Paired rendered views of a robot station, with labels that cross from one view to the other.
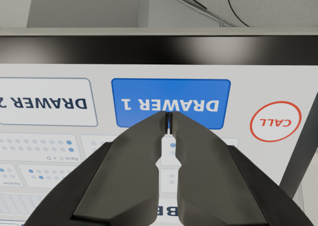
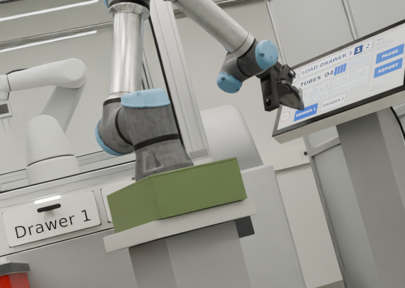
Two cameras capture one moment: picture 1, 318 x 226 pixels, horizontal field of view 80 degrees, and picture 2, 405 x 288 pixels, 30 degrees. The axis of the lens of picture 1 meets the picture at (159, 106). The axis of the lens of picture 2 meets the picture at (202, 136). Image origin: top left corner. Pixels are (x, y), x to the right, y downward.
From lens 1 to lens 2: 236 cm
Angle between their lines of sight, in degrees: 48
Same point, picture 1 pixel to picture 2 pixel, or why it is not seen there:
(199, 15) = not seen: outside the picture
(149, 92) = (309, 113)
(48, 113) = (332, 99)
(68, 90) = (325, 107)
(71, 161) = (332, 87)
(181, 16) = not seen: outside the picture
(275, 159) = (284, 108)
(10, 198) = (358, 64)
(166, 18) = not seen: outside the picture
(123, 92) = (314, 111)
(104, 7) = (354, 148)
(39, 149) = (340, 88)
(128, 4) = (346, 153)
